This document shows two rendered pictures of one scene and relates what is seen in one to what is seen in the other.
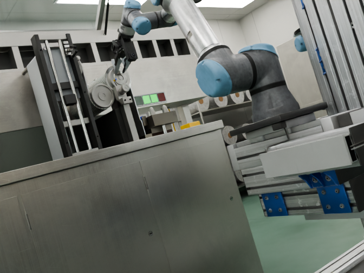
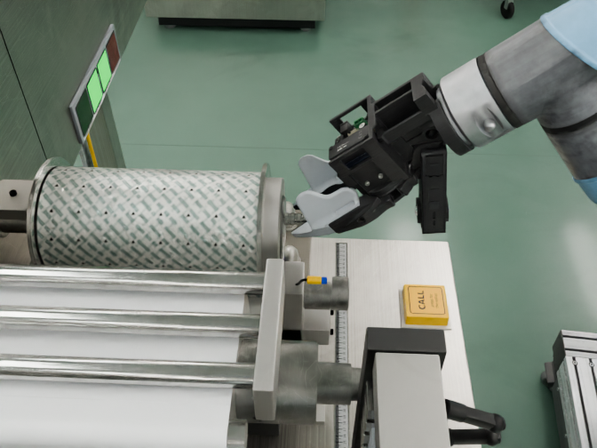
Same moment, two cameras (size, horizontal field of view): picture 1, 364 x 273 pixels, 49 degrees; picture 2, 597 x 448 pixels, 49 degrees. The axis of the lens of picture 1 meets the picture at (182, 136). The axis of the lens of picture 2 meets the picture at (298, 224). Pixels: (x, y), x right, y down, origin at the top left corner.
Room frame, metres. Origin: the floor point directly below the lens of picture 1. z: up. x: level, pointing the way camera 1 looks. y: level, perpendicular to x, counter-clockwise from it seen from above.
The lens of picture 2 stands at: (1.61, 0.59, 1.78)
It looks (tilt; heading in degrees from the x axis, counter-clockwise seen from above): 45 degrees down; 312
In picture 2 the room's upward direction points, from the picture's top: straight up
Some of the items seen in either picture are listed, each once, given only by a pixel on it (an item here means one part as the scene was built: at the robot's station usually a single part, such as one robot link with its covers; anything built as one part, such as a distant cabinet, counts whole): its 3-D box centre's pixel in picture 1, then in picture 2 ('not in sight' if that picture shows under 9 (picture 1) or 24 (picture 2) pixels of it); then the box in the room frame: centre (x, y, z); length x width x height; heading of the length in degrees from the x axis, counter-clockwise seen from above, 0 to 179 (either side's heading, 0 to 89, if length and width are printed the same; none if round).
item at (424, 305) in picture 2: (190, 125); (425, 304); (1.90, -0.05, 0.91); 0.07 x 0.07 x 0.02; 40
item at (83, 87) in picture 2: (150, 98); (98, 80); (2.48, 0.12, 1.18); 0.25 x 0.01 x 0.07; 130
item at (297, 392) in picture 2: not in sight; (278, 380); (1.80, 0.40, 1.33); 0.06 x 0.06 x 0.06; 40
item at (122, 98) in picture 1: (128, 115); (306, 351); (1.93, 0.22, 1.05); 0.06 x 0.05 x 0.31; 40
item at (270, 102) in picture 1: (272, 101); not in sight; (1.25, -0.30, 0.87); 0.15 x 0.15 x 0.10
